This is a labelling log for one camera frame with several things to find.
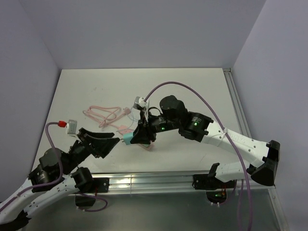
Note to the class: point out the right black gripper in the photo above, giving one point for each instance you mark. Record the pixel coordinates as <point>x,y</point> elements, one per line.
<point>140,135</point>

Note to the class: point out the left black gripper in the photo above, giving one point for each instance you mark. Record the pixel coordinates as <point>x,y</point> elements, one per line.
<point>98,145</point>

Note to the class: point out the teal charger plug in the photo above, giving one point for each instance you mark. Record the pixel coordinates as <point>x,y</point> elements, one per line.
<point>127,137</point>

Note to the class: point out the pink power strip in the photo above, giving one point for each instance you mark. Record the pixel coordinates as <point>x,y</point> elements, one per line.
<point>124,129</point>

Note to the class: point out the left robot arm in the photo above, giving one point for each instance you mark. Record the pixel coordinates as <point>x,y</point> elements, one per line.
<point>57,175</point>

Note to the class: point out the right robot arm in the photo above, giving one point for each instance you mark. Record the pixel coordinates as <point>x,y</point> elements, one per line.
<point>257,159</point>

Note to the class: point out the pink power plug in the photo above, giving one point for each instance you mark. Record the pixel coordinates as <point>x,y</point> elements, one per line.
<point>126,111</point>

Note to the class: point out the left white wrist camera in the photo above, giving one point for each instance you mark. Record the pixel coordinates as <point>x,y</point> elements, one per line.
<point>70,126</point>

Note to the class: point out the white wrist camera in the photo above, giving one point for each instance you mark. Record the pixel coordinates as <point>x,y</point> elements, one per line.
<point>70,126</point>
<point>141,105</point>

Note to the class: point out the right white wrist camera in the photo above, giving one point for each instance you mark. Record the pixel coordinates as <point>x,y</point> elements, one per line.
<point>141,105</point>

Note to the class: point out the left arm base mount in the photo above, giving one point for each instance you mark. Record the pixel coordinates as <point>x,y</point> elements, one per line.
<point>85,201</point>

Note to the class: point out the front aluminium rail frame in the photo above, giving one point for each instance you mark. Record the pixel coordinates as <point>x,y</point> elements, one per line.
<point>152,201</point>

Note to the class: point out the aluminium rail frame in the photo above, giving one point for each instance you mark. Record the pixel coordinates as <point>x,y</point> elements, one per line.
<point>152,201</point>
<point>243,125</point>

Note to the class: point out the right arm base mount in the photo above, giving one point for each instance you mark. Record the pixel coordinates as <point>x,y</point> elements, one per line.
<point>216,190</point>

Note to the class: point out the right aluminium rail frame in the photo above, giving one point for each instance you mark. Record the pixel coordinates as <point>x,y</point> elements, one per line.
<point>243,125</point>

